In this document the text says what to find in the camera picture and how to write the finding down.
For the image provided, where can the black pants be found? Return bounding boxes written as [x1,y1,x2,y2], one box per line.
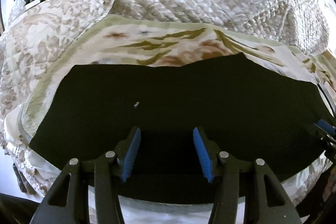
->
[30,53,335,204]

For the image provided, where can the floral fleece blanket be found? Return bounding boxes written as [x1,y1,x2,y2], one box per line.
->
[21,16,335,144]

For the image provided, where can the quilted beige white comforter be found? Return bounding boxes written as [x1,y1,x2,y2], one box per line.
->
[1,0,335,196]

